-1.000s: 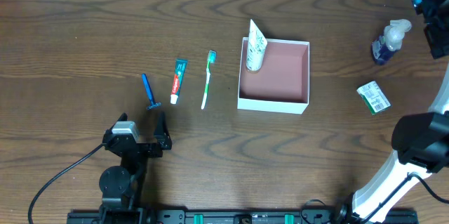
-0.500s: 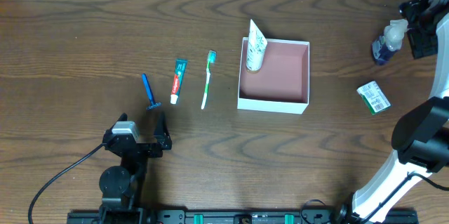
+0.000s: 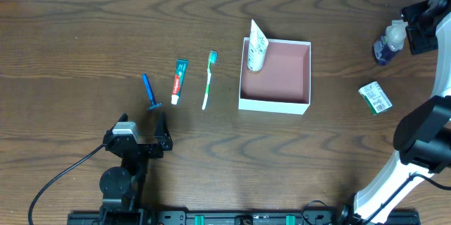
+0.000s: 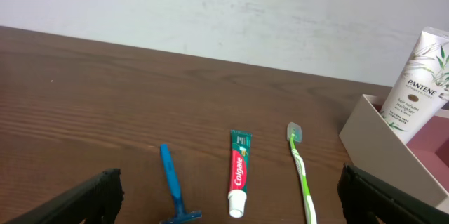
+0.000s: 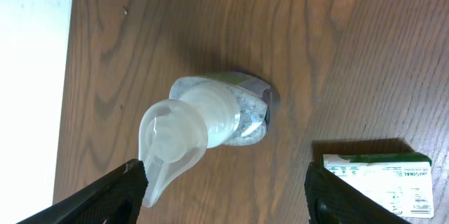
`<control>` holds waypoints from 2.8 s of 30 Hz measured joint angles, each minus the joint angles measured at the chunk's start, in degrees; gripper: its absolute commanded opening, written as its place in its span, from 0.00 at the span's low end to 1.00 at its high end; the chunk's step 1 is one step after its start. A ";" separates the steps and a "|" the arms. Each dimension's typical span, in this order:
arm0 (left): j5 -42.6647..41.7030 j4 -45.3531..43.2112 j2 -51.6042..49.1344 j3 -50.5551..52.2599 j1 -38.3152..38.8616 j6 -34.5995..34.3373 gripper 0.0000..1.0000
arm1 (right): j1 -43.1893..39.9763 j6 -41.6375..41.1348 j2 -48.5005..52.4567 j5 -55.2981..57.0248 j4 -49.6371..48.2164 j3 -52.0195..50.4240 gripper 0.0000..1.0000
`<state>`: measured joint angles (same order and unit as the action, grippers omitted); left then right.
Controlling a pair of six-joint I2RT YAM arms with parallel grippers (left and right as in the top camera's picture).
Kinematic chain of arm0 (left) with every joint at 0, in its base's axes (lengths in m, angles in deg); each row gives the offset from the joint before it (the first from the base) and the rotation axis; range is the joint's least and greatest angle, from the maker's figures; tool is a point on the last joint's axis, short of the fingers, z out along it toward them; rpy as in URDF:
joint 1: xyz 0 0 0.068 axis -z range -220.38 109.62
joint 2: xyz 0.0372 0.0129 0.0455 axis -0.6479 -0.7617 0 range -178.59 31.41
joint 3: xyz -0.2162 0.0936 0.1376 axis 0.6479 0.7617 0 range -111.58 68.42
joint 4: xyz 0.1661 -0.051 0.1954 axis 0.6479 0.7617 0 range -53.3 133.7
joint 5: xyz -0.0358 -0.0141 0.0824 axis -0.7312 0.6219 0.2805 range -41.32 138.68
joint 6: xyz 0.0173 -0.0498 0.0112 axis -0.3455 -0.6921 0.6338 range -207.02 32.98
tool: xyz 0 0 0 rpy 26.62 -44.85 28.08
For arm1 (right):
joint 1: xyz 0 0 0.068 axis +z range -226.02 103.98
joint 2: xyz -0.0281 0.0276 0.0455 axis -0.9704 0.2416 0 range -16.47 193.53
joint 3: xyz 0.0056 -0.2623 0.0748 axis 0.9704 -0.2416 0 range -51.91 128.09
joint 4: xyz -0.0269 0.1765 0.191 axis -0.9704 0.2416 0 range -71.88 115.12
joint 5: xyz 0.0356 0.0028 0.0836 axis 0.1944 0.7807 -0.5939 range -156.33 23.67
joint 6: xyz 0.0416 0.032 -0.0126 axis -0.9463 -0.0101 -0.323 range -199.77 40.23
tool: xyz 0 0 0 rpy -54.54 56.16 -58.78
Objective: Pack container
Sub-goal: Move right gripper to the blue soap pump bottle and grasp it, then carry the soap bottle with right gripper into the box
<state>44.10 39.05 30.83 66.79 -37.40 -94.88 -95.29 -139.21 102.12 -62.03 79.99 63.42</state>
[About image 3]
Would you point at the green Dettol soap box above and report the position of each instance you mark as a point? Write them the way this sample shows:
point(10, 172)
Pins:
point(375, 98)

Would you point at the green white toothbrush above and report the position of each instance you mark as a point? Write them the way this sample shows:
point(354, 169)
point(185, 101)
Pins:
point(213, 55)

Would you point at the white square cardboard box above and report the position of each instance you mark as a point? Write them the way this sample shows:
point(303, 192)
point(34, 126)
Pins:
point(283, 85)

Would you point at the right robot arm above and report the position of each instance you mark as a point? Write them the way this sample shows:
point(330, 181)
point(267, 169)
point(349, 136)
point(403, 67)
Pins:
point(421, 140)

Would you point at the blue disposable razor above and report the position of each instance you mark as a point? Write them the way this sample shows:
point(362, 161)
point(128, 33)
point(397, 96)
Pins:
point(153, 103)

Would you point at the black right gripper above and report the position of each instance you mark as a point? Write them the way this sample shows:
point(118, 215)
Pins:
point(421, 30)

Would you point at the blue foam soap bottle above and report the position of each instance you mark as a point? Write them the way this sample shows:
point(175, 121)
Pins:
point(387, 45)

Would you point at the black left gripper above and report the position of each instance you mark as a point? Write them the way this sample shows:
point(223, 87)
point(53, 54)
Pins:
point(145, 149)

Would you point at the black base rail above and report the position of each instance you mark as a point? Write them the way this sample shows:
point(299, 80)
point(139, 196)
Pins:
point(206, 218)

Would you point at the white Pantene tube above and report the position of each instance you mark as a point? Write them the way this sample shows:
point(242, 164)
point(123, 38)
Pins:
point(257, 47)

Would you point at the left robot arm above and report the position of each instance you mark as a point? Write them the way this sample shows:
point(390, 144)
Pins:
point(122, 185)

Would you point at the Colgate toothpaste tube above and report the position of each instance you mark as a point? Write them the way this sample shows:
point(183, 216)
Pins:
point(180, 71)

